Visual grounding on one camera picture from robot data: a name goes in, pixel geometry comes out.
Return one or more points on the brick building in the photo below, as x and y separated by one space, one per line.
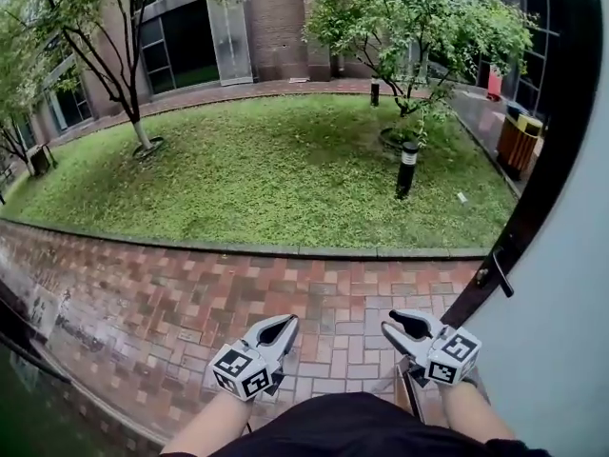
280 26

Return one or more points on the person's black clothing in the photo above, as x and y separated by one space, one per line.
352 431

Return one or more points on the tall black bollard light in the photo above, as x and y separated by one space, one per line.
406 169

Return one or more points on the orange slatted outdoor bin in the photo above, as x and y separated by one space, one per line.
516 145

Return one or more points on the tree with white painted trunk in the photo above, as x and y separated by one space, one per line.
131 107

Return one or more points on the slender dark-trunk tree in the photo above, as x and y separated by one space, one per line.
16 145

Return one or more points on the grey metal-framed panel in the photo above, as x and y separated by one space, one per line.
230 41

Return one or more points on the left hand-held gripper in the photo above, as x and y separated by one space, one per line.
240 371

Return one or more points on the frosted glass door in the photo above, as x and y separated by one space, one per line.
561 279

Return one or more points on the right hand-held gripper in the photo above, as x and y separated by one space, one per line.
452 355

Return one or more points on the grass lawn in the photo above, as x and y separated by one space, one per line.
266 184

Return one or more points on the person's left forearm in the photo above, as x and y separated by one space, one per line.
214 426

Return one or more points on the small white litter scrap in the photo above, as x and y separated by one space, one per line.
463 197

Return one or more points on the small dark outdoor bin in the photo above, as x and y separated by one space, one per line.
40 160

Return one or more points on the person's right forearm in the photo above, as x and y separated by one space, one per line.
473 412

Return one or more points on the bushy green tree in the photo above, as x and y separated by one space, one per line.
404 17

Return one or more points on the red outdoor sign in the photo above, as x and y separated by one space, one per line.
495 81

